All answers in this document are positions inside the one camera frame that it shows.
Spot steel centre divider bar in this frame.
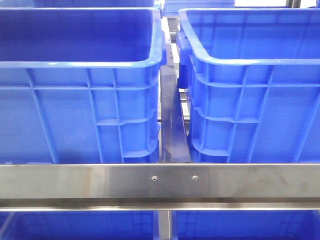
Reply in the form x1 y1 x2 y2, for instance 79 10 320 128
160 42 192 164

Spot large blue crate left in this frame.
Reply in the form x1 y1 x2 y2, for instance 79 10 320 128
0 7 166 165

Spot large blue crate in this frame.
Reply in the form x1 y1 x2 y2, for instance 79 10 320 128
0 7 166 165
177 8 320 164

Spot large blue crate right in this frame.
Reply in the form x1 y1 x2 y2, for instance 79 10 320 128
177 8 320 164

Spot blue crate lower right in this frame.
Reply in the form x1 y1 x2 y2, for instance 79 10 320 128
173 210 320 240

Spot blue crate rear right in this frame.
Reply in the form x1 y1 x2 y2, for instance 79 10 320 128
163 0 235 17

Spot blue crate lower left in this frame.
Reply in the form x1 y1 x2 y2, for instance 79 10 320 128
0 211 159 240

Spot blue crate rear left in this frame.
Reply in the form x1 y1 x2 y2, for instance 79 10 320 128
0 0 163 9

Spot left rail screw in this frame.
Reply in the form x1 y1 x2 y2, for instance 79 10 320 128
151 175 158 182

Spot rail screw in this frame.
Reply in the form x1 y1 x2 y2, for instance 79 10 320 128
192 175 199 181
151 175 158 182

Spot right rail screw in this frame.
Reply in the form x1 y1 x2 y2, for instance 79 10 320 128
192 175 199 181

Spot steel vertical post below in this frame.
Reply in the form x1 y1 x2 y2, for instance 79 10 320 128
158 210 172 240

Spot stainless steel front rail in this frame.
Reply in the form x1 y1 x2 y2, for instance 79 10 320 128
0 163 320 212

